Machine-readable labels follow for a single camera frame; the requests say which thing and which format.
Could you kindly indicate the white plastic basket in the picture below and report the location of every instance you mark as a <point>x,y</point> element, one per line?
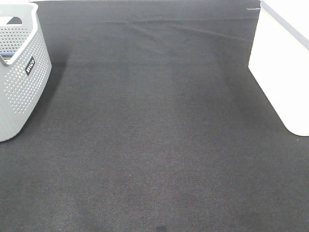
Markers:
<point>279,60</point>

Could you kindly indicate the grey perforated plastic basket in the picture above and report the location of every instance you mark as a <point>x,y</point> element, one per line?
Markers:
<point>25,66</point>

